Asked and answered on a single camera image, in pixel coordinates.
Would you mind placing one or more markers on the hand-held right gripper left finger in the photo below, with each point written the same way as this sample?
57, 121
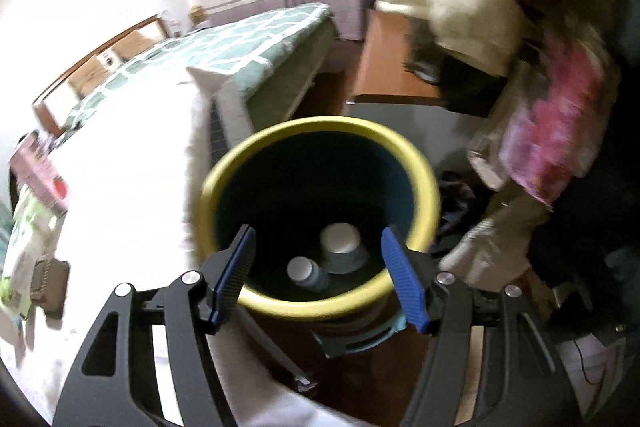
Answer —
235, 272

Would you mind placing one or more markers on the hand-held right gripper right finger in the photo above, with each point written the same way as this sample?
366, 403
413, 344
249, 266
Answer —
405, 282

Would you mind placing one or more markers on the yellow rimmed blue trash bin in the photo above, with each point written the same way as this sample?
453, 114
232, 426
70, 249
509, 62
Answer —
320, 127

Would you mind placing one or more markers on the small white capped bottle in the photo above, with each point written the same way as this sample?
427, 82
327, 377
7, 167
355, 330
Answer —
300, 268

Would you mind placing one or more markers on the grey paper cup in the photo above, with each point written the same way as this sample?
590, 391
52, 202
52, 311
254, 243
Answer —
340, 239

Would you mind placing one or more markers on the grey metal table leg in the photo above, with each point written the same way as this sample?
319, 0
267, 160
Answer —
270, 347

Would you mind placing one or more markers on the brown flat object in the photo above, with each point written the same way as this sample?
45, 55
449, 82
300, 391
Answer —
50, 287

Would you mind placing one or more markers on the wooden bed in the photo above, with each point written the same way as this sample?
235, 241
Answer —
280, 82

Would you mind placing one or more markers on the dark clothes pile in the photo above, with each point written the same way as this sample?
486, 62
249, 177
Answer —
465, 92

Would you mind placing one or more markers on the green and white box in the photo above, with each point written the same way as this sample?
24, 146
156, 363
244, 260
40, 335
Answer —
25, 237

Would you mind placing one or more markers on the wooden desk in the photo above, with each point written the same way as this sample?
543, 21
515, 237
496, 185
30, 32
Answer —
385, 67

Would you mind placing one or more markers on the pink strawberry milk carton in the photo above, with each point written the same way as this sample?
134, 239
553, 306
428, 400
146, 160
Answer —
40, 177

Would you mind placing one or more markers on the green plaid bedspread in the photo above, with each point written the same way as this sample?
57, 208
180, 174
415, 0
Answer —
240, 42

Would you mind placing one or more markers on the brown pillow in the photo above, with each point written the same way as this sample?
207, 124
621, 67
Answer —
142, 42
87, 79

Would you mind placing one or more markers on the small white object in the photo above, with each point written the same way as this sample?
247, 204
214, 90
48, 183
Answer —
109, 58

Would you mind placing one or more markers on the woven tissue box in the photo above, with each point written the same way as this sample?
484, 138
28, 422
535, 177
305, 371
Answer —
198, 18

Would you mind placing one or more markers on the cream and pink cloth pile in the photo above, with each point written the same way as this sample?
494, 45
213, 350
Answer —
470, 7

